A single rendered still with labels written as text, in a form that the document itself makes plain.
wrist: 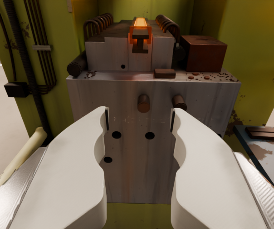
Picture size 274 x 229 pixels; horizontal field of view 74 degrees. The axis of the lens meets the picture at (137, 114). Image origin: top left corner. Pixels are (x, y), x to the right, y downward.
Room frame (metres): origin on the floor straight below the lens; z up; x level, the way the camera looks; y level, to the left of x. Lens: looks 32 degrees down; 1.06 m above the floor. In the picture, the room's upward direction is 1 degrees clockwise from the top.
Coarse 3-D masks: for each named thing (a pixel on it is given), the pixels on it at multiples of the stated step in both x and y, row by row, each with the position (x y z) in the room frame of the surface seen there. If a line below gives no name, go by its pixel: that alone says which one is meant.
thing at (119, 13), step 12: (108, 0) 0.91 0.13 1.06; (120, 0) 0.91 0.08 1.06; (132, 0) 0.91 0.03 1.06; (144, 0) 0.91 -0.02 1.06; (156, 0) 0.91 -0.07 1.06; (168, 0) 0.91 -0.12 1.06; (180, 0) 0.91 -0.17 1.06; (192, 0) 0.91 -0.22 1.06; (108, 12) 0.91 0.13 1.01; (120, 12) 0.91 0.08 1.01; (132, 12) 0.91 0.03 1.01; (144, 12) 0.91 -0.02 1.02; (156, 12) 0.91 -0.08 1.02; (168, 12) 0.91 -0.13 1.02; (180, 12) 0.91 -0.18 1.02; (192, 12) 0.91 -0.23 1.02; (180, 24) 0.91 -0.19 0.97; (180, 36) 0.91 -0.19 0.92
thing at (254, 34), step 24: (216, 0) 0.65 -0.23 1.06; (240, 0) 0.57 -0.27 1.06; (264, 0) 0.57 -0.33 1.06; (192, 24) 0.88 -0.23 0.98; (216, 24) 0.60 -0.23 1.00; (240, 24) 0.57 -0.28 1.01; (264, 24) 0.57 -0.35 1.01; (240, 48) 0.57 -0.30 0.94; (264, 48) 0.57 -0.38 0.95; (240, 72) 0.57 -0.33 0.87; (264, 72) 0.57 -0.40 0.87; (240, 96) 0.57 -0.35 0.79; (264, 96) 0.57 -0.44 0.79; (240, 120) 0.57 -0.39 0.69; (264, 120) 0.57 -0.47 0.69; (240, 144) 0.57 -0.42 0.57
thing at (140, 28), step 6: (138, 18) 0.70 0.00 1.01; (144, 18) 0.70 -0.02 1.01; (138, 24) 0.52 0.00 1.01; (144, 24) 0.52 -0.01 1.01; (132, 30) 0.42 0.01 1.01; (138, 30) 0.38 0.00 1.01; (144, 30) 0.38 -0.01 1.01; (150, 30) 0.42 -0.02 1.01; (132, 36) 0.33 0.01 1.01; (138, 36) 0.33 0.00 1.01; (144, 36) 0.33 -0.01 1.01; (150, 36) 0.42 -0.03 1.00; (132, 42) 0.42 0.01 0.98; (138, 42) 0.33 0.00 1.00; (144, 42) 0.39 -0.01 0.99; (150, 42) 0.42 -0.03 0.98; (132, 48) 0.34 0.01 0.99; (138, 48) 0.33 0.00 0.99; (144, 48) 0.34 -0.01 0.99
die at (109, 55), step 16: (112, 32) 0.50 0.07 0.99; (128, 32) 0.44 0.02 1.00; (160, 32) 0.50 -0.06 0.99; (96, 48) 0.43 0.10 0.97; (112, 48) 0.43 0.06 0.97; (128, 48) 0.43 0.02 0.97; (160, 48) 0.43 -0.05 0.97; (96, 64) 0.43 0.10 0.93; (112, 64) 0.43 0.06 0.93; (128, 64) 0.43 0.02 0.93; (144, 64) 0.43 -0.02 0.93; (160, 64) 0.43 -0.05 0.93
